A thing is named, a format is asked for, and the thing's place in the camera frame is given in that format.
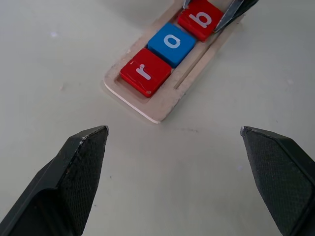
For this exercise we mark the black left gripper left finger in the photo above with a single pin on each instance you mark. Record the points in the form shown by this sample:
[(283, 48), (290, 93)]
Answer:
[(61, 186)]

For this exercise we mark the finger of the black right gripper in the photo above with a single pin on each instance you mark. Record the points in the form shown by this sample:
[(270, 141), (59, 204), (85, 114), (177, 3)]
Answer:
[(233, 12), (187, 3)]

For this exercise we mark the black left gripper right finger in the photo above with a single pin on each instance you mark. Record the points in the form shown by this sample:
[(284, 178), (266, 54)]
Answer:
[(283, 177)]

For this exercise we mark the red letter b block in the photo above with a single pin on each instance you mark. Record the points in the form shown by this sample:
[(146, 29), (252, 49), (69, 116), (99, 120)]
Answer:
[(200, 19)]

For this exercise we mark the blue letter o block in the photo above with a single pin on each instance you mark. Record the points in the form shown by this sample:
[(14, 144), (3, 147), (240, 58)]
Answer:
[(172, 44)]

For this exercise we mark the red letter r block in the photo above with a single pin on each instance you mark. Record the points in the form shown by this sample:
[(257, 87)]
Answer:
[(147, 73)]

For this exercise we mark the wooden letter tray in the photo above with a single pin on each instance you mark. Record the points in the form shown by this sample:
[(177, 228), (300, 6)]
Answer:
[(163, 106)]

